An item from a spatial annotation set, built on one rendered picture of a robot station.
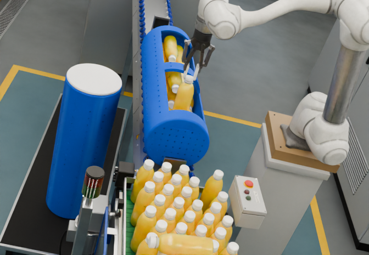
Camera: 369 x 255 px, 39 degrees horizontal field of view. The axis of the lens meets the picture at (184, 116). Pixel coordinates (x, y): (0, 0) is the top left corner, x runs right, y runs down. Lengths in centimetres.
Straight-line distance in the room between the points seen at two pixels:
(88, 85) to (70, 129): 26
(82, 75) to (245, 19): 102
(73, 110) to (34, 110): 149
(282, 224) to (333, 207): 136
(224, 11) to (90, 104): 95
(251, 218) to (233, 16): 79
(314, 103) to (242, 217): 71
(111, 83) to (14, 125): 144
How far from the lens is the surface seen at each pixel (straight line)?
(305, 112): 254
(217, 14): 193
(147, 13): 375
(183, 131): 224
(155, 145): 228
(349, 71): 223
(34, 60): 473
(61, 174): 293
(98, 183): 180
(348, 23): 212
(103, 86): 263
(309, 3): 221
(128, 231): 213
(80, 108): 262
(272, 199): 275
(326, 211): 413
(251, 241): 297
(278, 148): 257
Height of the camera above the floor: 246
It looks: 34 degrees down
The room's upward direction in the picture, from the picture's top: 18 degrees clockwise
